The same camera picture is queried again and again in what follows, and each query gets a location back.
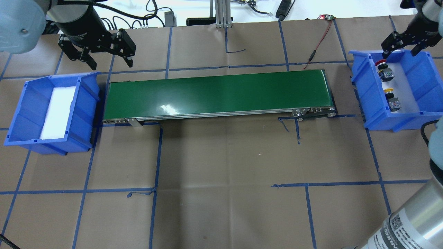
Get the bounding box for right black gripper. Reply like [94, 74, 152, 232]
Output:
[381, 10, 442, 59]

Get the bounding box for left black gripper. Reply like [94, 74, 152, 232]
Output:
[47, 3, 136, 70]

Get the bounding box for red mushroom push button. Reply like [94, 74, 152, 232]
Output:
[375, 59, 395, 82]

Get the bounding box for yellow mushroom push button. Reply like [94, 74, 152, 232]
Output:
[383, 88, 401, 112]

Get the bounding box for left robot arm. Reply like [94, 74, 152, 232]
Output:
[0, 0, 136, 70]

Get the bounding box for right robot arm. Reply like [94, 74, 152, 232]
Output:
[350, 0, 442, 249]

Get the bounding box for white foam pad destination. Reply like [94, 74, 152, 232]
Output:
[376, 52, 424, 114]

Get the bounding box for blue destination bin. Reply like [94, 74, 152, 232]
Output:
[350, 50, 443, 132]

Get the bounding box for green conveyor belt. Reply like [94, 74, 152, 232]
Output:
[103, 70, 338, 126]

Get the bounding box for white foam pad source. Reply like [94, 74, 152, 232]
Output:
[40, 86, 76, 140]

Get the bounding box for black power adapter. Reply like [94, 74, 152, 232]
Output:
[164, 11, 177, 27]

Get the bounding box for blue source bin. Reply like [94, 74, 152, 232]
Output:
[4, 72, 100, 156]

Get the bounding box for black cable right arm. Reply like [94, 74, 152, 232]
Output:
[420, 119, 440, 146]

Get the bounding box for red black wire pair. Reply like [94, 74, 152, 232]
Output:
[302, 16, 336, 71]

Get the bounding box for aluminium profile post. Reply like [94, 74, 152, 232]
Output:
[214, 0, 232, 28]

